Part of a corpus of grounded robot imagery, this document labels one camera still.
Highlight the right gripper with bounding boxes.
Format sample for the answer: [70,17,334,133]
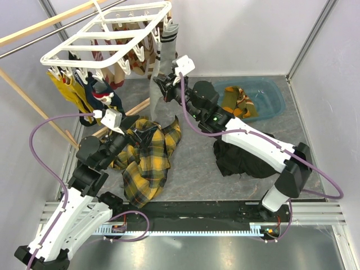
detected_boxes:
[154,73,201,120]

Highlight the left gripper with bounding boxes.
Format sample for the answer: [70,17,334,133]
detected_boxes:
[99,114,158,169]

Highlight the grey sock black stripes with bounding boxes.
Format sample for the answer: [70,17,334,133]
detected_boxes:
[149,23,179,121]

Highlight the olive striped sock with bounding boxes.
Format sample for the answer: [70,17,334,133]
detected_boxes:
[233,88,258,119]
[221,86,244,116]

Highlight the olive striped sock front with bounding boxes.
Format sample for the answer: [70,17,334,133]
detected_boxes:
[233,88,258,119]

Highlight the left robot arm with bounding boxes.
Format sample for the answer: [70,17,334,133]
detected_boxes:
[15,109,158,269]

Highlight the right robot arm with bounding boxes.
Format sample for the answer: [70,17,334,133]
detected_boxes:
[153,74,312,222]

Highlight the white plastic clip hanger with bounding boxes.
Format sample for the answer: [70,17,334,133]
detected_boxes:
[40,1,172,84]

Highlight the argyle orange beige sock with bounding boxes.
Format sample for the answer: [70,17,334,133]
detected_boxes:
[112,22,150,76]

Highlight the brown beige striped sock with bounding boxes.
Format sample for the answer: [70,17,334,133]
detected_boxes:
[145,32,157,73]

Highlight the yellow plaid shirt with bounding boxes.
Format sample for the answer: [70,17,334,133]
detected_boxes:
[109,116,182,209]

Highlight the navy santa sock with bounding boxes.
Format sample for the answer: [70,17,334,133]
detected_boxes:
[85,71,125,116]

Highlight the yellow sock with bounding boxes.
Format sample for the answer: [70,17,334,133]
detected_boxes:
[47,71,93,113]

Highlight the black patterned sock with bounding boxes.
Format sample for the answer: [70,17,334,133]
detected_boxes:
[68,51,81,61]

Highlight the metal hanging rod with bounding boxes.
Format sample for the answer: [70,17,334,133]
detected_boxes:
[0,0,127,59]

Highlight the black garment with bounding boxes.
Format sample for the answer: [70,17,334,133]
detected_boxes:
[213,140,278,179]

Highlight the blue plastic basin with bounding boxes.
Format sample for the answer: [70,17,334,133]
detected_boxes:
[214,76,286,123]

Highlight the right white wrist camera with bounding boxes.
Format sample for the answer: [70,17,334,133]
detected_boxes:
[172,55,195,85]

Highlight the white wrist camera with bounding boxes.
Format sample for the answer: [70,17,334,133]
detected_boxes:
[101,109,124,134]
[172,55,195,85]

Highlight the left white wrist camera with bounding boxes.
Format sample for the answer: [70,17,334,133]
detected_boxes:
[101,109,124,134]

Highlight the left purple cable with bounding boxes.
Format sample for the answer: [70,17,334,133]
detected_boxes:
[26,111,104,268]

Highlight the wooden drying rack frame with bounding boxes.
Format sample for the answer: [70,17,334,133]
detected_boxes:
[0,0,152,148]

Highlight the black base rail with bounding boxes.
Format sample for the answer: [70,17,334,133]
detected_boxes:
[67,198,290,237]

